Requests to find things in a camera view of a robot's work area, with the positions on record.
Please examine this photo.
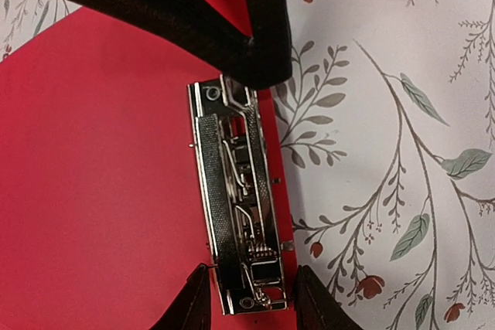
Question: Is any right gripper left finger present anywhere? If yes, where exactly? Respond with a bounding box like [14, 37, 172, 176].
[152, 264, 211, 330]

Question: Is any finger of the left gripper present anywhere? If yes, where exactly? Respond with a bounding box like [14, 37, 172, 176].
[69, 0, 292, 89]

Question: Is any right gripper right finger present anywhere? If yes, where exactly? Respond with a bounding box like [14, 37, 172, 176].
[293, 265, 362, 330]

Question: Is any red file folder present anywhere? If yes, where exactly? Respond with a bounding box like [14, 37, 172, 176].
[0, 0, 299, 330]

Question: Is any metal folder clip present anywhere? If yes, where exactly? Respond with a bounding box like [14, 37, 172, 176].
[187, 76, 289, 315]

